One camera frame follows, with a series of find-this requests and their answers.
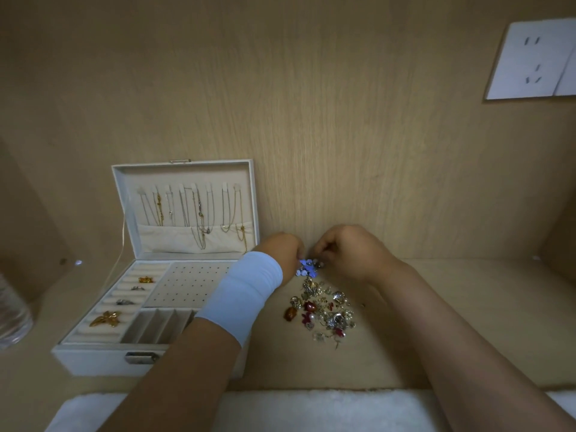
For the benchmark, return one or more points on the person's left hand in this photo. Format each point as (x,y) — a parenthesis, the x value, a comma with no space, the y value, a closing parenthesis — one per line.
(281,251)

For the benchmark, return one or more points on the person's right hand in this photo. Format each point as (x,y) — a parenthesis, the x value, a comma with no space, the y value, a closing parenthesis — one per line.
(360,254)

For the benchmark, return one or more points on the person's right fingers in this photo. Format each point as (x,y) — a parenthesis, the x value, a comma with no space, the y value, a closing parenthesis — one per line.
(326,251)

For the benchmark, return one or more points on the person's left fingers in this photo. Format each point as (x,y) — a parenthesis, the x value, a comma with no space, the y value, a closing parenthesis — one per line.
(300,255)

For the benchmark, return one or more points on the blue flower earring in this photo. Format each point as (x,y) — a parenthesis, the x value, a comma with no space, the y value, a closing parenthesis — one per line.
(308,267)

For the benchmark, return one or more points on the person's left forearm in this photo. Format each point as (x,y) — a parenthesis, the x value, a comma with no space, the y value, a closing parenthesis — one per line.
(180,377)

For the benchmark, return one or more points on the person's right forearm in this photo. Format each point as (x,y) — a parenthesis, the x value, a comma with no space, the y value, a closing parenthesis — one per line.
(450,350)

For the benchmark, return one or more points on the amber oval brooch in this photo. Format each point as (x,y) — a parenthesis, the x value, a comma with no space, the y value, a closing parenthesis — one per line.
(290,314)

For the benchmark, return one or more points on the pile of mixed jewelry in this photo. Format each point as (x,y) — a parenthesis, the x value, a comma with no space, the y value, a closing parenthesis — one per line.
(328,312)

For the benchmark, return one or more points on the white wristband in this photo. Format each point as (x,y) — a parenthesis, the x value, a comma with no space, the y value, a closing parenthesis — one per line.
(240,294)

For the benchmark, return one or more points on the white jewelry box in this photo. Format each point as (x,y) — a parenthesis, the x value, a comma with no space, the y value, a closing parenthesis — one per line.
(180,283)

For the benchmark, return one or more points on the white fluffy mat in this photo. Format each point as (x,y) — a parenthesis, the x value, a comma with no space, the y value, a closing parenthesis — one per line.
(292,411)

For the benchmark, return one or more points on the white box ribbon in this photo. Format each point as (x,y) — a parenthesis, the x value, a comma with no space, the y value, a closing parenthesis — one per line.
(119,251)

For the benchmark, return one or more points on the gold leaf brooch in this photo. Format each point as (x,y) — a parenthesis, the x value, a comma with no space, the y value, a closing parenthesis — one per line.
(106,318)

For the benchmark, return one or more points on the clear glass jar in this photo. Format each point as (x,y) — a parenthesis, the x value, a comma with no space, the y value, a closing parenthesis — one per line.
(12,317)

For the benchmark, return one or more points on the white wall socket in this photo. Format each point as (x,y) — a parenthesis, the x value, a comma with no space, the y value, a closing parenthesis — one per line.
(524,58)

